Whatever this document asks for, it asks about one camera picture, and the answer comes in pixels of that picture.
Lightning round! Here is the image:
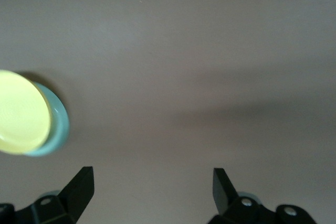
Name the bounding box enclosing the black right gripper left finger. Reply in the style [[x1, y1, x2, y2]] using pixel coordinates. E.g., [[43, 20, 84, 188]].
[[14, 166, 95, 224]]

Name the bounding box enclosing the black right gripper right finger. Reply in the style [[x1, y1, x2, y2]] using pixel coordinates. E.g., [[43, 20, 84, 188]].
[[208, 167, 278, 224]]

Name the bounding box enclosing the pale green plate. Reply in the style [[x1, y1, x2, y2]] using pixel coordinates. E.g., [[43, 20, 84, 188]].
[[25, 81, 70, 157]]

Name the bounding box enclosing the yellow plate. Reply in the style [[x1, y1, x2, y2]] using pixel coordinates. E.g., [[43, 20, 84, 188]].
[[0, 69, 53, 155]]

